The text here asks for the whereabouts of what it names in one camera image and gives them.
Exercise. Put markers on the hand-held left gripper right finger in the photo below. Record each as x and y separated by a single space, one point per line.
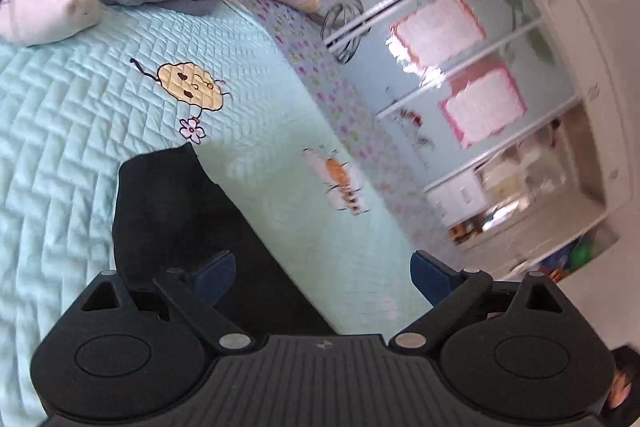
430 278

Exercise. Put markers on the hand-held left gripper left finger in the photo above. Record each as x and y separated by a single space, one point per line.
215 277

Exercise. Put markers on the black sweater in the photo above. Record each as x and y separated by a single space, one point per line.
165 207

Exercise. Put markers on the person in dark clothes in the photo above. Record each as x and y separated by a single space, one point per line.
620 412

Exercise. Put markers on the colourful packets on shelf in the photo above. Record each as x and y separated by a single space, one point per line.
575 257

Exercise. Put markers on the mint green quilted bedspread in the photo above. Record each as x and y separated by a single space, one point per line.
75 132

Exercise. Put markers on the light blue sliding-door wardrobe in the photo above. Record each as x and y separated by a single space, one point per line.
475 32

